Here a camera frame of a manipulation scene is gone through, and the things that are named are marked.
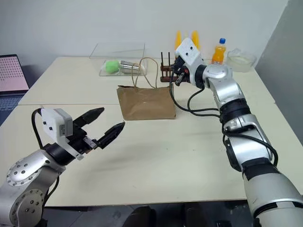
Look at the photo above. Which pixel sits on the laptop with pink screen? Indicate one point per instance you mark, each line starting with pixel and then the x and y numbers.
pixel 10 73

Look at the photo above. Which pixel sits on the clear plastic bowl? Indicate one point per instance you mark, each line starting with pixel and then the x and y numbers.
pixel 241 61

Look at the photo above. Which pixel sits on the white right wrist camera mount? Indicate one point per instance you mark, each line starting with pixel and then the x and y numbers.
pixel 189 50

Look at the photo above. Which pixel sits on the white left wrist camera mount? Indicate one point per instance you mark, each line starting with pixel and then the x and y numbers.
pixel 50 123

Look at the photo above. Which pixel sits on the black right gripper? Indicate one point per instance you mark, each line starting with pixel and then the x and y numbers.
pixel 187 71

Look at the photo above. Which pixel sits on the clear plastic box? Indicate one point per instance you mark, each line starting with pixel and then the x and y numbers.
pixel 118 52

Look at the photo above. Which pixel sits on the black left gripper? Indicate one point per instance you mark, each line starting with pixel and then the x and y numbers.
pixel 79 139

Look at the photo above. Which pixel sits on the silver metal cup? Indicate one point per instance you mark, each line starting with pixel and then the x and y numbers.
pixel 129 67

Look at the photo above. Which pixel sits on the brown paper bag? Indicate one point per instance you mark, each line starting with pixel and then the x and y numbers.
pixel 148 104

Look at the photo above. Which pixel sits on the orange soda bottle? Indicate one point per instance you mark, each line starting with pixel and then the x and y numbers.
pixel 219 53

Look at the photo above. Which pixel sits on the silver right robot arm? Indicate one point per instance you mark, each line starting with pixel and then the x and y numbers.
pixel 251 146

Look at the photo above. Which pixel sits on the dark brown wooden rack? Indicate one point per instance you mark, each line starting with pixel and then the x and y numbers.
pixel 165 72

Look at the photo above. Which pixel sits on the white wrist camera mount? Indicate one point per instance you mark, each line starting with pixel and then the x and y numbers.
pixel 50 123
pixel 189 50

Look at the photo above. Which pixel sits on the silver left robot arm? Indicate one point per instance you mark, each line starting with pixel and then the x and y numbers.
pixel 26 170

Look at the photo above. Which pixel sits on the green fluffy ball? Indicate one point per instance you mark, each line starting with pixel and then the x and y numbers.
pixel 111 67

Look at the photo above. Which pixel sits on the yellow corn cob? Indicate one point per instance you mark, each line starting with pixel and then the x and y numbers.
pixel 178 40
pixel 196 37

